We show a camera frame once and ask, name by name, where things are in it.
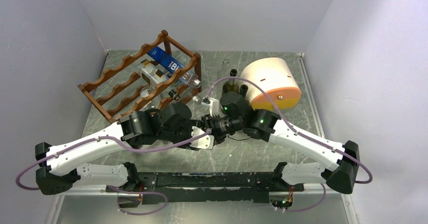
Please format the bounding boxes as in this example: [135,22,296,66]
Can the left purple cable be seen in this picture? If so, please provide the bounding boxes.
[15,129,212,216]

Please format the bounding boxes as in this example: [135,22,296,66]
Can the blue glass bottle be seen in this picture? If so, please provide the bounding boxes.
[147,46,184,73]

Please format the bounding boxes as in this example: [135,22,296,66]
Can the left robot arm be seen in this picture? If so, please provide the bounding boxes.
[35,103,214,195]

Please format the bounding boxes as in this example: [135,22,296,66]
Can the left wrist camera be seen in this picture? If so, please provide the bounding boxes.
[190,135,215,150]

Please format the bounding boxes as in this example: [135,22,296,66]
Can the green wine bottle silver neck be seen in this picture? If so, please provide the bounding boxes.
[222,69,240,95]

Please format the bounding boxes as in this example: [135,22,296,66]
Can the clear bottle black cap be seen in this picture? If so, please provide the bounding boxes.
[139,60,182,107]

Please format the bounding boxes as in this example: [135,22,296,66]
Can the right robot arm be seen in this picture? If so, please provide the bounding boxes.
[200,92,360,194]

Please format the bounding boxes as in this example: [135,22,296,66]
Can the tall clear glass bottle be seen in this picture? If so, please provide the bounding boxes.
[217,59,231,80]

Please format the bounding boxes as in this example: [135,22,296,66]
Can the white cylindrical drawer box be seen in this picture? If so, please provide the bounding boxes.
[240,58,301,109]

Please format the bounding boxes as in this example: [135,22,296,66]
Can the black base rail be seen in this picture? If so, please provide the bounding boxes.
[118,172,304,204]

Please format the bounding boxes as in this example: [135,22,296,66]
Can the clear bottle silver cap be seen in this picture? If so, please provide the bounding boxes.
[176,72,202,102]

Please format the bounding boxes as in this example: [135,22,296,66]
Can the brown wooden wine rack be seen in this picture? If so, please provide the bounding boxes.
[78,30,202,123]

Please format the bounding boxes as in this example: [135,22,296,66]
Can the dark wine bottle black neck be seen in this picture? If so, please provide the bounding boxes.
[239,84,248,102]

